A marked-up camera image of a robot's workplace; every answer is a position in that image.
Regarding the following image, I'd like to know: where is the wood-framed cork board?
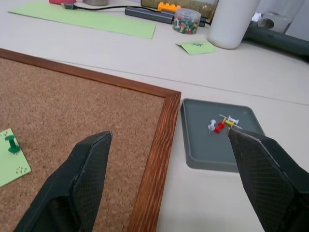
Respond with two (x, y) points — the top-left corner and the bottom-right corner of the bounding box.
(0, 48), (182, 232)

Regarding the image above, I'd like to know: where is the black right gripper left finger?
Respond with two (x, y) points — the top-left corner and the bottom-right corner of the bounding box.
(14, 131), (113, 232)

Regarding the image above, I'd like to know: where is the white cylindrical bottle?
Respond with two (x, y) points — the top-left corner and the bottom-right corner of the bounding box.
(208, 0), (262, 50)

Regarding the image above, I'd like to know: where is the clear push pin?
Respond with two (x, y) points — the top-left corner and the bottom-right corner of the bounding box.
(207, 119), (217, 134)

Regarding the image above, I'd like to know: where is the black cable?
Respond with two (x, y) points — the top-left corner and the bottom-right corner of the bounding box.
(61, 2), (126, 12)

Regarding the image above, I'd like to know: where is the grey USB hub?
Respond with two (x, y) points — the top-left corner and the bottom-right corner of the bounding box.
(124, 6), (175, 24)

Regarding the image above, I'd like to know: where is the clear jar of push pins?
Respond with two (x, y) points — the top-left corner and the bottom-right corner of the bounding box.
(171, 7), (202, 35)

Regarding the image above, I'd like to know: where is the small green folded note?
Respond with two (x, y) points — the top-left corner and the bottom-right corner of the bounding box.
(175, 40), (218, 56)

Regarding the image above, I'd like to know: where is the orange toy brick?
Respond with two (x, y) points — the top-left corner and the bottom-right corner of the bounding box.
(157, 1), (182, 13)

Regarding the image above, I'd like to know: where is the long green paper sheet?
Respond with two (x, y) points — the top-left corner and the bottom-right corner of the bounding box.
(8, 1), (157, 40)

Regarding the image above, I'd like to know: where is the green paper note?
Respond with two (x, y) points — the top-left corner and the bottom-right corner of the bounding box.
(0, 128), (32, 188)

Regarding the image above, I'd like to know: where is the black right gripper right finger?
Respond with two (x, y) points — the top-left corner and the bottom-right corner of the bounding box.
(227, 128), (309, 232)

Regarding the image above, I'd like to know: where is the white push pin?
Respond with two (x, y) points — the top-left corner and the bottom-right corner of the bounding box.
(219, 114), (243, 129)

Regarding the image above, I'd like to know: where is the green push pin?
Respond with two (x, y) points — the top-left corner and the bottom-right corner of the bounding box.
(4, 135), (20, 154)

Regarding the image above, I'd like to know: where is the dark green tube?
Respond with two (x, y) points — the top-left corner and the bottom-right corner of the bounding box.
(243, 23), (309, 63)

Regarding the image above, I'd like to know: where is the grey plastic tray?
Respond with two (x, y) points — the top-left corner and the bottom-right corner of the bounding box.
(180, 98), (266, 173)

